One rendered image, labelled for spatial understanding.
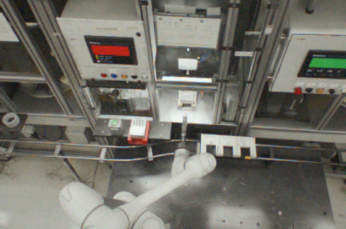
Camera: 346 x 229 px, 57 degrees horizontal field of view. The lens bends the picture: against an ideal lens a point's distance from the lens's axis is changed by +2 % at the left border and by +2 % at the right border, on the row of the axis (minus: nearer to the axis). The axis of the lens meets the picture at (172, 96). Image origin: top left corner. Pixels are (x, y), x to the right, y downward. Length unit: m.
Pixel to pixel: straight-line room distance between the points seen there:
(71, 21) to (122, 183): 1.21
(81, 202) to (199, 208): 0.99
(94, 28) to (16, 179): 2.11
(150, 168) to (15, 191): 1.47
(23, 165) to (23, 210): 0.43
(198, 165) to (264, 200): 0.80
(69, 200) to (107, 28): 0.81
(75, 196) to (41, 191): 1.79
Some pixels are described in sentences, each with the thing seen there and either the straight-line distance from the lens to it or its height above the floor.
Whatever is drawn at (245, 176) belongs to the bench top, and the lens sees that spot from 2.35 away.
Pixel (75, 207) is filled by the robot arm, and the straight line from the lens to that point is 1.48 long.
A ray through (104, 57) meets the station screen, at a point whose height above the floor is 1.60.
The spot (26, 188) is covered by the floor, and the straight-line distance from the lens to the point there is 3.33.
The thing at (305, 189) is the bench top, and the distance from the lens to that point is 2.43.
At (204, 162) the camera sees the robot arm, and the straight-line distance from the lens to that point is 1.64.
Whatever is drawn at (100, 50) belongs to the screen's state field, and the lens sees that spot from 1.70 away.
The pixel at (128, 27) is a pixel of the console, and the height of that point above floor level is 1.80.
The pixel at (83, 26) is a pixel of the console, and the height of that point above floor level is 1.79.
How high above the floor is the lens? 2.84
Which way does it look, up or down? 55 degrees down
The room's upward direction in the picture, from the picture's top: 3 degrees counter-clockwise
